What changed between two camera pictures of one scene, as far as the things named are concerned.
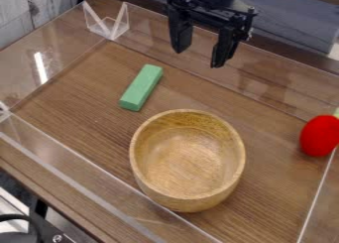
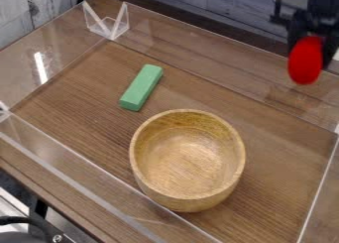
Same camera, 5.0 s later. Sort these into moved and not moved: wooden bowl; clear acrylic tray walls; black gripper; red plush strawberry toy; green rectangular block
Moved: black gripper; red plush strawberry toy
Not moved: green rectangular block; wooden bowl; clear acrylic tray walls
